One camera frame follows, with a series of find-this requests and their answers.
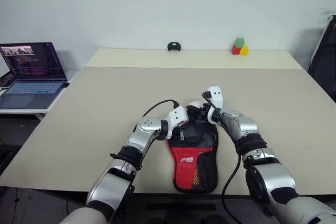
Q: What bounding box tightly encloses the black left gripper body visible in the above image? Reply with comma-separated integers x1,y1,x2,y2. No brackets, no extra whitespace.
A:
185,105,202,125

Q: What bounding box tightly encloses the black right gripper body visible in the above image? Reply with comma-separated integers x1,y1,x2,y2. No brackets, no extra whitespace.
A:
201,102,212,121

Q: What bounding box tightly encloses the black and red paddle case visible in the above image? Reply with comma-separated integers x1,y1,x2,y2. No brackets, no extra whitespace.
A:
166,104,220,194

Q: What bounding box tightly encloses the small black device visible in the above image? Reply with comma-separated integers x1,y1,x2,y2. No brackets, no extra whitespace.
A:
167,41,181,52

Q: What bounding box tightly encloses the black office chair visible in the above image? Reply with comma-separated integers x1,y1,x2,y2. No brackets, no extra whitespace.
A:
307,14,336,83

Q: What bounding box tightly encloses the white side table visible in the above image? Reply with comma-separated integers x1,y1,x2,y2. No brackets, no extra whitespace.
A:
0,69,80,121

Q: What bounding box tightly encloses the open laptop with lit screen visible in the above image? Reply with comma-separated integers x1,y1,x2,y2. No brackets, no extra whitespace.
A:
0,42,70,110

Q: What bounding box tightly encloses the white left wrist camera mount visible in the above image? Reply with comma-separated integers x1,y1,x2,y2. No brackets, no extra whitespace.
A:
165,105,190,140

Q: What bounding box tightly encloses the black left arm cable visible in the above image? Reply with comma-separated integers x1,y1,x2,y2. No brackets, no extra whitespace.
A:
141,99,180,118

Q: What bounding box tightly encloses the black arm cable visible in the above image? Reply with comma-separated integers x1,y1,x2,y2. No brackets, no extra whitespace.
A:
201,91,241,216
141,99,180,118

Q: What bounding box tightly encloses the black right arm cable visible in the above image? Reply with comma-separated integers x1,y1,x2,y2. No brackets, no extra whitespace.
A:
201,91,241,216

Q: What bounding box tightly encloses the black gadget with cables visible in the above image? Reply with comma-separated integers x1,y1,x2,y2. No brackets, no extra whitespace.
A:
0,73,14,88

